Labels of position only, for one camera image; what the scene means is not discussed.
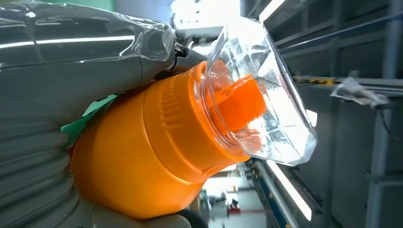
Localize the white light strip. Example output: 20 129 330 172
266 160 313 221
259 0 286 21

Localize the clear plastic wrap piece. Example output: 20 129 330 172
330 77 390 108

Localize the grey metal post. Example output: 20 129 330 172
365 0 403 228

